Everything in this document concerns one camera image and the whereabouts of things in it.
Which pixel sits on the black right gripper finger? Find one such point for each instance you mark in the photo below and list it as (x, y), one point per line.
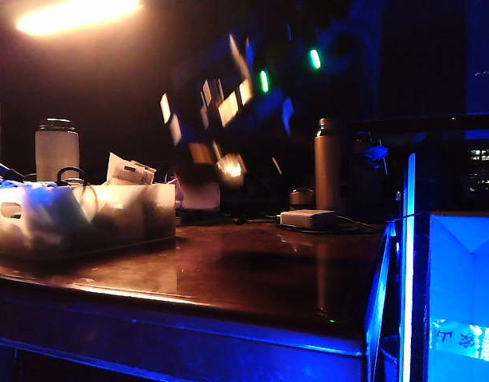
(200, 153)
(231, 169)

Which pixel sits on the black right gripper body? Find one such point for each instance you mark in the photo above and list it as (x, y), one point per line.
(216, 91)

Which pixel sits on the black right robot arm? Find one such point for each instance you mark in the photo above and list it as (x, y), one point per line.
(308, 44)

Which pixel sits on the pale pink tissue box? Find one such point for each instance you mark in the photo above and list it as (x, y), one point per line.
(200, 197)

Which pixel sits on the translucent plastic storage box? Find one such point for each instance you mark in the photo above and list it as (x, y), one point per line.
(121, 217)

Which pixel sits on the cardboard box with handwritten label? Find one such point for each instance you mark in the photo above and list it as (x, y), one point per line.
(463, 286)

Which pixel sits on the small metal cup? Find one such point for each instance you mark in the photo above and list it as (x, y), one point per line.
(301, 199)

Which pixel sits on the white paper packets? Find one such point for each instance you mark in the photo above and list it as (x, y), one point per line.
(123, 171)

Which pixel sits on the white power adapter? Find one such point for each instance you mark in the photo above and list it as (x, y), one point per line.
(307, 219)

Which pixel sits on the tall metallic thermos bottle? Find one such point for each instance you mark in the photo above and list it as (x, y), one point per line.
(327, 167)

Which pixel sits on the white jar with dark lid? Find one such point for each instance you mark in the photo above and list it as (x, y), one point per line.
(56, 153)

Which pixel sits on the hanging blue face mask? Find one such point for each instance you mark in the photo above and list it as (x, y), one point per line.
(376, 153)

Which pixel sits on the blue and white small packs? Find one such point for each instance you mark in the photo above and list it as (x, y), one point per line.
(5, 173)

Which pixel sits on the dark perforated crate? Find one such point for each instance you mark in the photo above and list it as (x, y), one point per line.
(483, 167)

